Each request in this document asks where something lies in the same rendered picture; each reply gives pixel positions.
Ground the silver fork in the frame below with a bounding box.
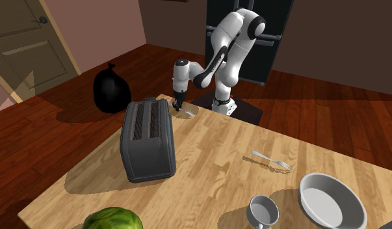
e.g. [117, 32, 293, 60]
[169, 101, 196, 118]
[250, 150, 293, 172]

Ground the dark grey toaster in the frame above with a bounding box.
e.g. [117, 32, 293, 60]
[120, 96, 177, 183]

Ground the black rubbish bag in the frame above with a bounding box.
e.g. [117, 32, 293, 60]
[93, 62, 132, 115]

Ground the green watermelon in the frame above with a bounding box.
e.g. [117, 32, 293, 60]
[82, 206, 144, 229]

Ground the tan panelled door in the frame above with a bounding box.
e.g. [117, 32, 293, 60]
[0, 0, 82, 104]

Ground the white bowl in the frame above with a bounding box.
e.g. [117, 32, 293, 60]
[298, 172, 368, 229]

